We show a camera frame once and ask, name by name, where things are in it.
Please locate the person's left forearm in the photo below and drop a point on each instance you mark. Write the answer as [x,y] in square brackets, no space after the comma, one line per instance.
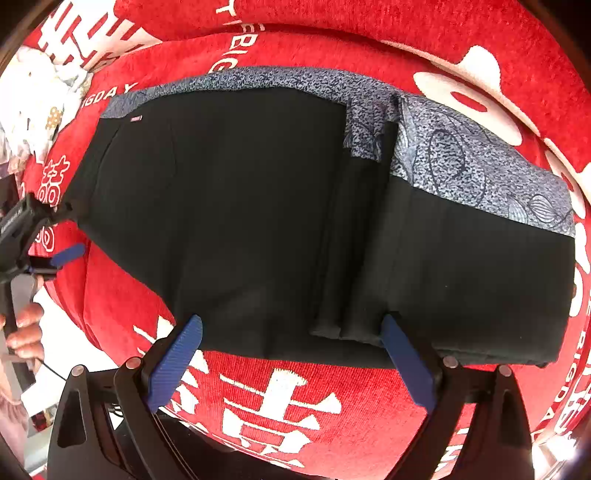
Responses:
[10,406]

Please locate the white crumpled cloth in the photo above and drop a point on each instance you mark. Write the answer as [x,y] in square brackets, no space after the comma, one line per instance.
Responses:
[37,106]

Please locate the person's left hand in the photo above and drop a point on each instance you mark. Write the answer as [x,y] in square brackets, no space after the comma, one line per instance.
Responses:
[27,339]

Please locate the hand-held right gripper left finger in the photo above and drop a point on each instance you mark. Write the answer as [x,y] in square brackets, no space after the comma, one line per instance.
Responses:
[173,364]

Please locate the black pants with blue trim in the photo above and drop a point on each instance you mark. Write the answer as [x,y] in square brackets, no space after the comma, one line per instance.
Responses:
[231,207]

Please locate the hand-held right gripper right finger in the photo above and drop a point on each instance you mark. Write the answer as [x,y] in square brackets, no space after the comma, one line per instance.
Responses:
[408,364]

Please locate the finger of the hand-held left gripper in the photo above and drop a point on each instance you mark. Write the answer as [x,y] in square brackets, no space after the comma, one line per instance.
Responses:
[69,254]
[64,213]

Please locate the red printed blanket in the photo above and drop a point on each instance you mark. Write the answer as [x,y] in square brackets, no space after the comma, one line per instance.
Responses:
[323,37]

